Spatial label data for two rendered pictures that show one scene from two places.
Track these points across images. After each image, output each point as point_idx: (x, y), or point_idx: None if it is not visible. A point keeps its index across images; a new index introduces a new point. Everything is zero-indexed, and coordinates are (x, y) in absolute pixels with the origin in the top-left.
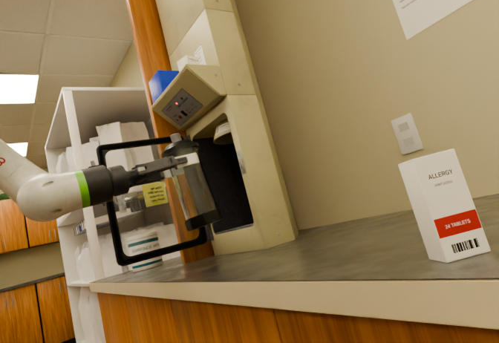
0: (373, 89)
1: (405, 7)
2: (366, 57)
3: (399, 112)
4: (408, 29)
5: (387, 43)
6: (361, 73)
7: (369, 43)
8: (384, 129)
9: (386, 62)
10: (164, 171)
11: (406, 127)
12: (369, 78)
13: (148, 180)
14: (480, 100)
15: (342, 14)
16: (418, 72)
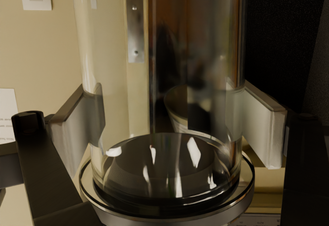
0: (67, 57)
1: (9, 118)
2: (67, 97)
3: (39, 15)
4: (10, 98)
5: (37, 97)
6: (79, 84)
7: (59, 108)
8: (65, 3)
9: (43, 79)
10: (266, 149)
11: None
12: (70, 73)
13: (321, 178)
14: None
15: (85, 154)
16: (7, 50)
